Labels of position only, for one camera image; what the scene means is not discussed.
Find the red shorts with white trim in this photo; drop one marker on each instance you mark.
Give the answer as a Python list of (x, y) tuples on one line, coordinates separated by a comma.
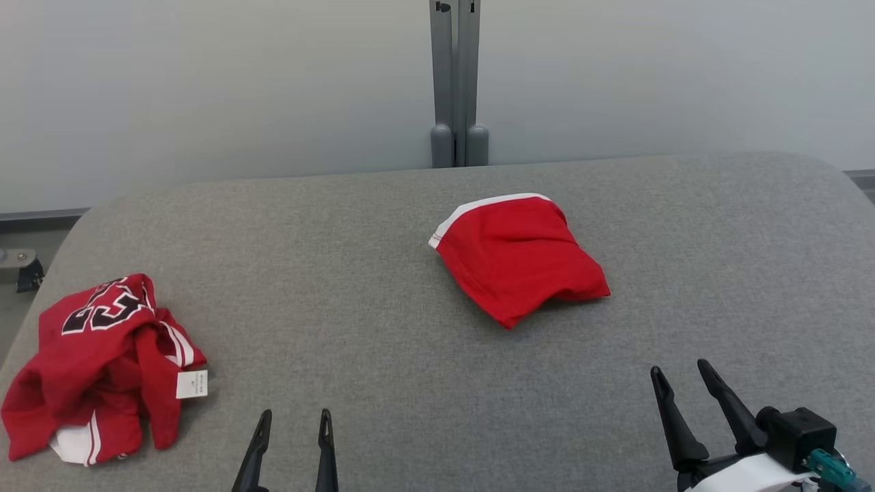
[(519, 266)]

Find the black caster with metal plate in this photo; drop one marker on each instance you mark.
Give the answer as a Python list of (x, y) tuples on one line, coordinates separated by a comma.
[(24, 270)]

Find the grey metal partition post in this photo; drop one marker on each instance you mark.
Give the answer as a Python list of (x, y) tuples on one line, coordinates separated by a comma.
[(441, 82), (473, 82)]

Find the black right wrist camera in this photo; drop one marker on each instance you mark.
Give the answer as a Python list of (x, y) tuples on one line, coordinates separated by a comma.
[(800, 434)]

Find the red Bulls 23 jersey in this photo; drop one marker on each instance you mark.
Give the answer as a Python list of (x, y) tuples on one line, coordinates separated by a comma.
[(89, 362)]

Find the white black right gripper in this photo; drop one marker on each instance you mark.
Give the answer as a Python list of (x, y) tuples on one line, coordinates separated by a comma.
[(745, 478)]

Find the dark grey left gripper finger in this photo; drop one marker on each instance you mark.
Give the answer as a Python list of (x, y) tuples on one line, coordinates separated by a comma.
[(256, 458), (327, 458)]

